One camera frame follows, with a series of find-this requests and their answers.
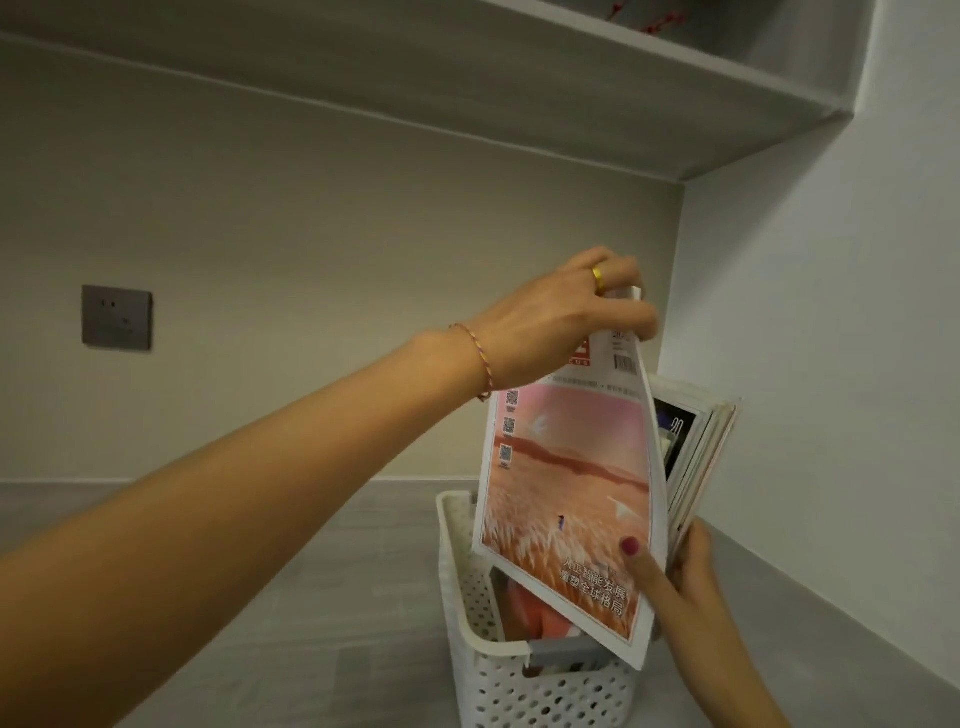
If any person's left hand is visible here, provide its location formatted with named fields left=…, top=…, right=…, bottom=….
left=453, top=247, right=661, bottom=395

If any person's right hand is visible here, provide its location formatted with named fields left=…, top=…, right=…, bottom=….
left=620, top=521, right=785, bottom=714

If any pink cover magazine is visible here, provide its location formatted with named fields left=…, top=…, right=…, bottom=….
left=472, top=286, right=671, bottom=672

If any stack of magazines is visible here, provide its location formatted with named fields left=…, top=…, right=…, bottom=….
left=646, top=375, right=744, bottom=571

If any person's left forearm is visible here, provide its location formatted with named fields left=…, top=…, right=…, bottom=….
left=0, top=328, right=492, bottom=728

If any person's right forearm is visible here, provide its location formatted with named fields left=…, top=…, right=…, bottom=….
left=691, top=705, right=795, bottom=728

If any grey cover magazine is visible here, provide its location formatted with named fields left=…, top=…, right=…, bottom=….
left=525, top=633, right=610, bottom=678

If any orange cover magazine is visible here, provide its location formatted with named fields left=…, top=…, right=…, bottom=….
left=491, top=568, right=588, bottom=646

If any white perforated plastic basket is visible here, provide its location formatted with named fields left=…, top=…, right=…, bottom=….
left=436, top=491, right=663, bottom=728

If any red hanging ornament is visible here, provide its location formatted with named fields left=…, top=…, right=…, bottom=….
left=607, top=0, right=690, bottom=36

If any braided string bracelet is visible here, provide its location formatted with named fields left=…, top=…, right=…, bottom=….
left=448, top=322, right=497, bottom=404

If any grey wall shelf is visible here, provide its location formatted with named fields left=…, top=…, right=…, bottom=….
left=0, top=0, right=879, bottom=183

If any grey wall socket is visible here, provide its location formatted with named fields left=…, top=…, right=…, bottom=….
left=81, top=284, right=154, bottom=353

